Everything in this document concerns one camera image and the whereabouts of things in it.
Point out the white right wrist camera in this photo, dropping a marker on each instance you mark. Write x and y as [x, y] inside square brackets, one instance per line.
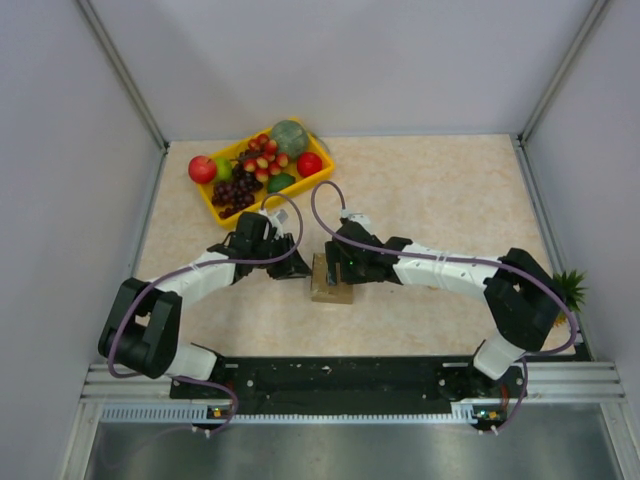
[355, 217]

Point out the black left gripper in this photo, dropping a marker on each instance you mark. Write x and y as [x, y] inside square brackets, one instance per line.
[291, 266]

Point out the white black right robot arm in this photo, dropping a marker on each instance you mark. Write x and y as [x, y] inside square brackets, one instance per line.
[522, 298]

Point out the green apple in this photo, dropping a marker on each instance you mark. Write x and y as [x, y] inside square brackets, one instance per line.
[224, 170]

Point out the dark purple grape bunch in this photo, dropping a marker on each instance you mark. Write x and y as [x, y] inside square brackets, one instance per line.
[235, 195]

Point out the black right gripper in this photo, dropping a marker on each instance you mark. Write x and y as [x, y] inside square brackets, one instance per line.
[335, 255]

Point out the brown cardboard express box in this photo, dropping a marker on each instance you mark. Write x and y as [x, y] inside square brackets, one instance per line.
[321, 291]

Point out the red apple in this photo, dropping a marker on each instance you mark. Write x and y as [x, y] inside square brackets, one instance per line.
[202, 169]

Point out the toy pineapple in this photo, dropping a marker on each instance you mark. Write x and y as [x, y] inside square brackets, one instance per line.
[573, 284]

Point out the green netted melon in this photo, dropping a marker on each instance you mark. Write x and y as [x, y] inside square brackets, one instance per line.
[291, 138]

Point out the green lime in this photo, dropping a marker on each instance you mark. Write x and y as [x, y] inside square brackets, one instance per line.
[279, 182]

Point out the red tomato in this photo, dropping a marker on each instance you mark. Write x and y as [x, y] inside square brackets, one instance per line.
[308, 164]

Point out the yellow plastic fruit tray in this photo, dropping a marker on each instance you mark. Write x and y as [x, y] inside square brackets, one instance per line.
[234, 152]

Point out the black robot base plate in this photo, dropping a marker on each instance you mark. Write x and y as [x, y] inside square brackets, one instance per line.
[351, 385]

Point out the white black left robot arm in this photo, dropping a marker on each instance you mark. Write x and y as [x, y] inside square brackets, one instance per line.
[141, 335]

